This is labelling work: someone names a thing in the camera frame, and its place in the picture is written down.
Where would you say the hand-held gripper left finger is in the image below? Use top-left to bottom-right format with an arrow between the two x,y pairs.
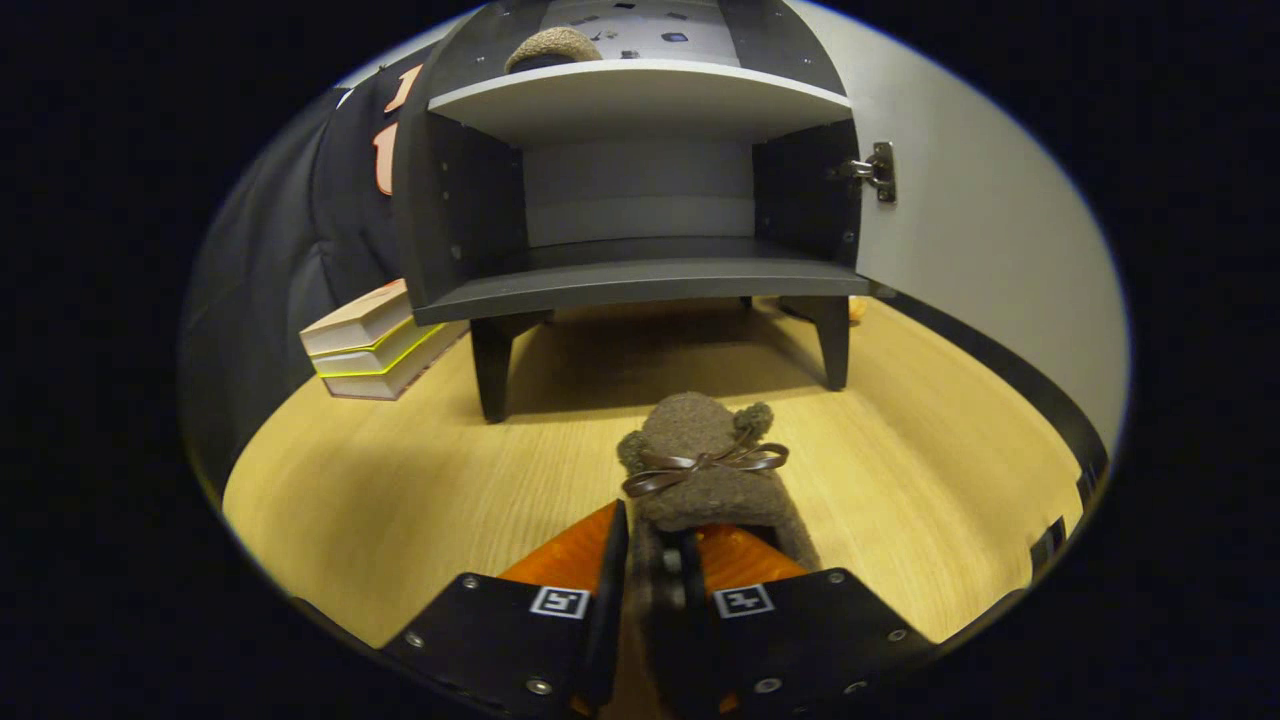
380,498 -> 631,719

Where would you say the dark equipment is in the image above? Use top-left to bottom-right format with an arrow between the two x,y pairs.
1028,515 -> 1071,576

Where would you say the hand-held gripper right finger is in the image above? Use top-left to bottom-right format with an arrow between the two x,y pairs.
660,525 -> 938,720

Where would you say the metal door hinge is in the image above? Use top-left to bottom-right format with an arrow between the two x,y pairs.
828,141 -> 898,204

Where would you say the brown fuzzy shoe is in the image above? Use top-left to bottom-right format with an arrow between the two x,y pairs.
503,27 -> 605,75
617,391 -> 823,720

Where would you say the black backdrop cloth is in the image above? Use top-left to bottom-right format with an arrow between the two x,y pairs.
180,40 -> 471,481

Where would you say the dark grey shoe cabinet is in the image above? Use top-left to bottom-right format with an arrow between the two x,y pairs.
392,0 -> 876,426

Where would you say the yellow edged book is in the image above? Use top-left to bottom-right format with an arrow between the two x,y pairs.
312,318 -> 446,379

